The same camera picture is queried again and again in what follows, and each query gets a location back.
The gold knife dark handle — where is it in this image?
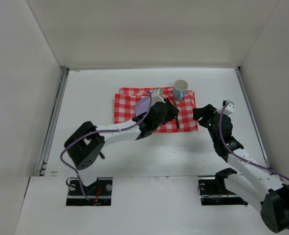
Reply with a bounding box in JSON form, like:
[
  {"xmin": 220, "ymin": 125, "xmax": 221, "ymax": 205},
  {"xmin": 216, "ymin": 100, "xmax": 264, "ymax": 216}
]
[{"xmin": 172, "ymin": 100, "xmax": 180, "ymax": 129}]

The purple plastic plate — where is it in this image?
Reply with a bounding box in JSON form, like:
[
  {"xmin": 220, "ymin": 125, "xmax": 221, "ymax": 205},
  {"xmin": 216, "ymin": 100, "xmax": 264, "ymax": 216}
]
[{"xmin": 134, "ymin": 96, "xmax": 151, "ymax": 117}]

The light blue mug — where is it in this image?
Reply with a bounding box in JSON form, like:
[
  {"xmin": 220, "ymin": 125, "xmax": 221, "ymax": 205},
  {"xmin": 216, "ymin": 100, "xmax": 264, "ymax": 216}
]
[{"xmin": 173, "ymin": 79, "xmax": 188, "ymax": 101}]

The red white checkered cloth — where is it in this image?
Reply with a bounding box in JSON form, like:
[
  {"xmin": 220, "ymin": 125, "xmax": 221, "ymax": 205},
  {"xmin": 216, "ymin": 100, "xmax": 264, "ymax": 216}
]
[{"xmin": 114, "ymin": 87, "xmax": 198, "ymax": 133}]

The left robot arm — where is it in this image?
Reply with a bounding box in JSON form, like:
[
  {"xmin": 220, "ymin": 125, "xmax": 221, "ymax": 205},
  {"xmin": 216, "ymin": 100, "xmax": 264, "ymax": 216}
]
[{"xmin": 60, "ymin": 98, "xmax": 179, "ymax": 191}]

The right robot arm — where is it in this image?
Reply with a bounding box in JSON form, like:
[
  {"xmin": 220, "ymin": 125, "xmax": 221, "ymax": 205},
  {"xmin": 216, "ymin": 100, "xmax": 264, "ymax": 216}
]
[{"xmin": 193, "ymin": 100, "xmax": 289, "ymax": 233}]

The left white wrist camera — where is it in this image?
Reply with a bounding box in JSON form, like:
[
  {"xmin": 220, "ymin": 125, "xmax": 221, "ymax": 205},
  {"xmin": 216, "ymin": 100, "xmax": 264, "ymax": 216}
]
[{"xmin": 150, "ymin": 88, "xmax": 165, "ymax": 106}]

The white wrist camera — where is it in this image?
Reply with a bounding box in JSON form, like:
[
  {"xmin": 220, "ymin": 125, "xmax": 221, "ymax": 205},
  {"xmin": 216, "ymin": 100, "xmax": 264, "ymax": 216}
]
[
  {"xmin": 150, "ymin": 88, "xmax": 165, "ymax": 106},
  {"xmin": 222, "ymin": 100, "xmax": 235, "ymax": 115}
]

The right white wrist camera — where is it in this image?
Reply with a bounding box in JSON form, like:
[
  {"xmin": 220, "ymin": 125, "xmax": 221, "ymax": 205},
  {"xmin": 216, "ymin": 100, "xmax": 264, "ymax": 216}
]
[{"xmin": 222, "ymin": 100, "xmax": 235, "ymax": 115}]

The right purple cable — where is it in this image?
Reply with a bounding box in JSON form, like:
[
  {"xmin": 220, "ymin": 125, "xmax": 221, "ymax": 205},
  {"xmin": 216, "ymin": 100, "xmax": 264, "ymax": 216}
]
[{"xmin": 219, "ymin": 103, "xmax": 289, "ymax": 232}]

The purple cable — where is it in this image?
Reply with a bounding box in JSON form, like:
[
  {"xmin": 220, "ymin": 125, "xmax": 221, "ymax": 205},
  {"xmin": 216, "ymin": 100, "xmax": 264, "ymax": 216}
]
[
  {"xmin": 60, "ymin": 91, "xmax": 153, "ymax": 201},
  {"xmin": 219, "ymin": 103, "xmax": 289, "ymax": 232}
]

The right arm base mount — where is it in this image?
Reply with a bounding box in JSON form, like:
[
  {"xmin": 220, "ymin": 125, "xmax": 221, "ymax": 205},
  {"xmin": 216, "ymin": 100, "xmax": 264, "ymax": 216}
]
[{"xmin": 197, "ymin": 168, "xmax": 248, "ymax": 206}]

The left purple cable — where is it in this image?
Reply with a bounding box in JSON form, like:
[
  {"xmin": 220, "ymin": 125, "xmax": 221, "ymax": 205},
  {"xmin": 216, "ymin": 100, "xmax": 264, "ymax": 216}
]
[{"xmin": 60, "ymin": 91, "xmax": 153, "ymax": 201}]

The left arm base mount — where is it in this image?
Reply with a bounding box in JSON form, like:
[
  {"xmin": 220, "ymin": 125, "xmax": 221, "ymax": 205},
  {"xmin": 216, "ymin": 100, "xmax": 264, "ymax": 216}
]
[{"xmin": 66, "ymin": 177, "xmax": 113, "ymax": 207}]

